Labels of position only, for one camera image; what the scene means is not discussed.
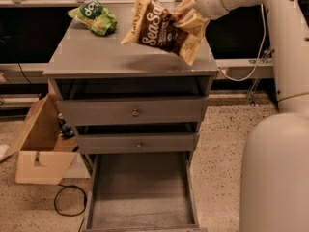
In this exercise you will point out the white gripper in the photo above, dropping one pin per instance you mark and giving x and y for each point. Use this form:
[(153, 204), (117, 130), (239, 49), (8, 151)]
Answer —
[(209, 1)]

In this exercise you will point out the brown sea salt chip bag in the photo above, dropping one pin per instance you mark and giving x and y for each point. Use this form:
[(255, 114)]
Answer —
[(154, 26)]

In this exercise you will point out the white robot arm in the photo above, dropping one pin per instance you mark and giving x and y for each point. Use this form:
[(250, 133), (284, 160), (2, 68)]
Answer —
[(274, 186)]

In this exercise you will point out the green chip bag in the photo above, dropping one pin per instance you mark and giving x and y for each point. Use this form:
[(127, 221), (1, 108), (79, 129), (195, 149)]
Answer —
[(95, 17)]

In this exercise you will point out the grey top drawer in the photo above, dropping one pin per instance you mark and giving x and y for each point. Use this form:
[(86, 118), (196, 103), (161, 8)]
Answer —
[(130, 111)]

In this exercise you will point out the grey drawer cabinet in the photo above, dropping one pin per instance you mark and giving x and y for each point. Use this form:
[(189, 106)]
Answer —
[(88, 67)]

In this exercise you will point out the grey middle drawer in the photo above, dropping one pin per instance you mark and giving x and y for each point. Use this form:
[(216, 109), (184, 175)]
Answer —
[(136, 143)]

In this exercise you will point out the grey open bottom drawer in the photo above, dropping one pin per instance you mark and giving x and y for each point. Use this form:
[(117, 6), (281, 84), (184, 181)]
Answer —
[(141, 192)]

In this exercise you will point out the dark blue figurine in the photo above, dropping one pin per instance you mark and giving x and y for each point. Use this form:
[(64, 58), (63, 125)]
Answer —
[(65, 129)]

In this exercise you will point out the open cardboard box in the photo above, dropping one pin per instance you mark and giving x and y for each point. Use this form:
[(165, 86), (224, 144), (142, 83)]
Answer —
[(44, 156)]

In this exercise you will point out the grey metal rail shelf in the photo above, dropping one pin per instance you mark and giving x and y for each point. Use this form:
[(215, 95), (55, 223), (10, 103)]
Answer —
[(244, 69)]

